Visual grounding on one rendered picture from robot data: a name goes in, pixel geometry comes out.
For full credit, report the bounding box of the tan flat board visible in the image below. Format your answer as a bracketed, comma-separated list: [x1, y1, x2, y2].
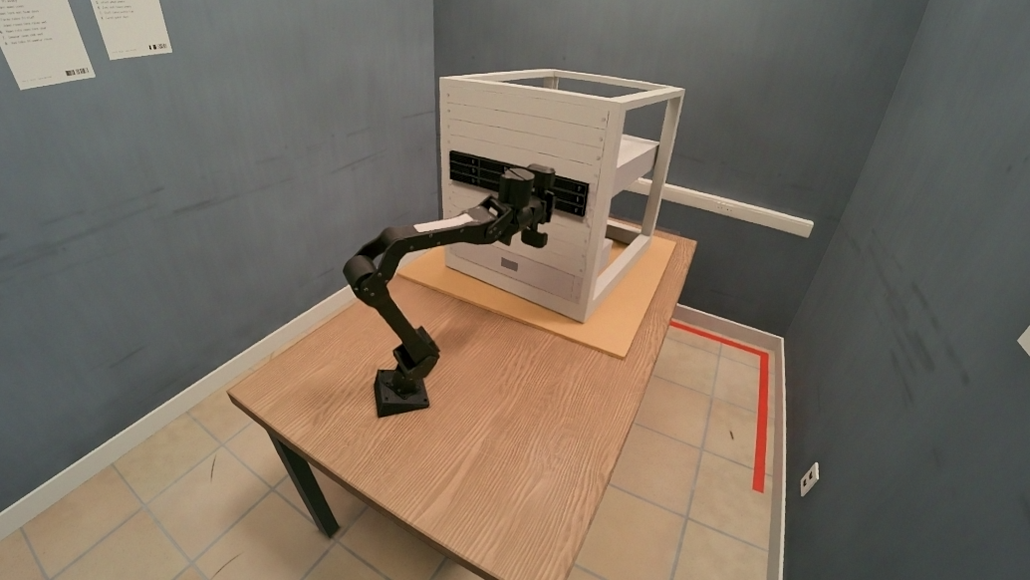
[396, 236, 676, 360]

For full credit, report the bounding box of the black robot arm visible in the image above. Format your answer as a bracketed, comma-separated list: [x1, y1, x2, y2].
[343, 168, 534, 400]

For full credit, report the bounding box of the white equipment rack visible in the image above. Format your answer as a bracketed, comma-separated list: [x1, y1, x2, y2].
[439, 69, 685, 323]

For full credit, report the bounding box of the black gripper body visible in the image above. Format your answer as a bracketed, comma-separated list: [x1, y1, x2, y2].
[520, 164, 556, 249]

